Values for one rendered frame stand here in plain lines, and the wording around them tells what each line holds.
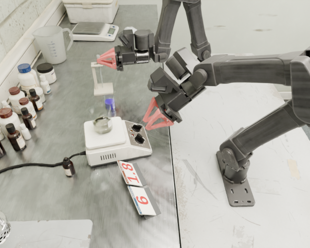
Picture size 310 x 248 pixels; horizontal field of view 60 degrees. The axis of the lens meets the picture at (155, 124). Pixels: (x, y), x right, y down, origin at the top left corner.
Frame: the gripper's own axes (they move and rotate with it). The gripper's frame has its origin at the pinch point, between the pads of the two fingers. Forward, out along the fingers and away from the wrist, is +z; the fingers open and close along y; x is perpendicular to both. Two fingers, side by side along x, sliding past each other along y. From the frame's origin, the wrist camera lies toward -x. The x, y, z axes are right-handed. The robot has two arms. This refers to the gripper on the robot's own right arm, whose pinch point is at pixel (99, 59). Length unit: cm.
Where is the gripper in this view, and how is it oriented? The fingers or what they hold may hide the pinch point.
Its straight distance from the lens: 110.4
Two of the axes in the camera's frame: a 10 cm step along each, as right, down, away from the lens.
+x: 0.1, 7.4, 6.7
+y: 1.5, 6.6, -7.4
